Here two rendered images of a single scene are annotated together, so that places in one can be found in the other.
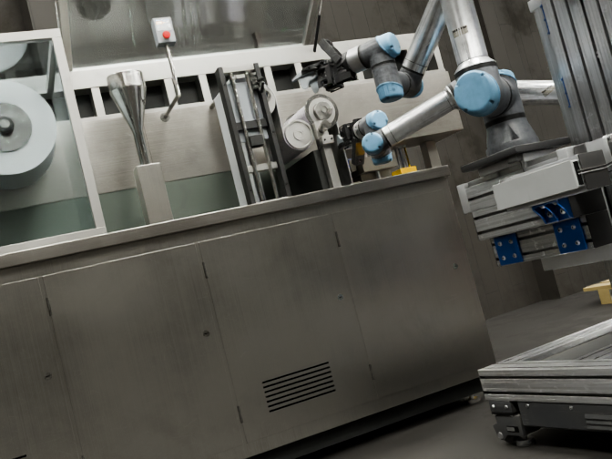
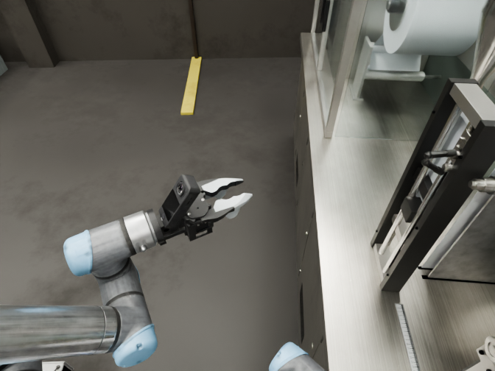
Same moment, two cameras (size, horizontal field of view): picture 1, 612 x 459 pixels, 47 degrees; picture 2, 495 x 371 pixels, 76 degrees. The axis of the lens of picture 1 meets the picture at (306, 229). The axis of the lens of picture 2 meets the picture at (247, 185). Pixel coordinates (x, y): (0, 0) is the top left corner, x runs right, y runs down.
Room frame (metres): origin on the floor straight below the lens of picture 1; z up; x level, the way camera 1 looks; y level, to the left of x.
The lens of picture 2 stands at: (2.48, -0.51, 1.72)
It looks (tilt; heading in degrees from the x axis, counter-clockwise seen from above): 45 degrees down; 118
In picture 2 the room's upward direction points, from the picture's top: straight up
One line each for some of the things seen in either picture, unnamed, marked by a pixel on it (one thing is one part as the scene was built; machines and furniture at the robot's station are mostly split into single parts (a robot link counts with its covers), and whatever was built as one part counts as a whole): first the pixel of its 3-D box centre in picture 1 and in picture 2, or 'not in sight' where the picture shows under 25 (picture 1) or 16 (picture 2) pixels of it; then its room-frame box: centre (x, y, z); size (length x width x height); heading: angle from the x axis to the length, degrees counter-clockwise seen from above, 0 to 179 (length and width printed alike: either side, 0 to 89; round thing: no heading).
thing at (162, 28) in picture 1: (163, 31); not in sight; (2.65, 0.34, 1.66); 0.07 x 0.07 x 0.10; 22
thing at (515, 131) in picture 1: (509, 135); not in sight; (2.04, -0.64, 0.87); 0.15 x 0.15 x 0.10
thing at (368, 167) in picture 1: (358, 172); not in sight; (3.06, -0.28, 1.00); 0.40 x 0.16 x 0.06; 23
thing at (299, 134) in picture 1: (289, 142); not in sight; (2.91, -0.02, 1.18); 0.26 x 0.12 x 0.12; 23
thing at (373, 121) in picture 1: (373, 124); not in sight; (2.61, -0.34, 1.11); 0.11 x 0.08 x 0.09; 23
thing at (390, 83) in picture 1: (390, 83); (118, 280); (2.10, -0.35, 1.12); 0.11 x 0.08 x 0.11; 146
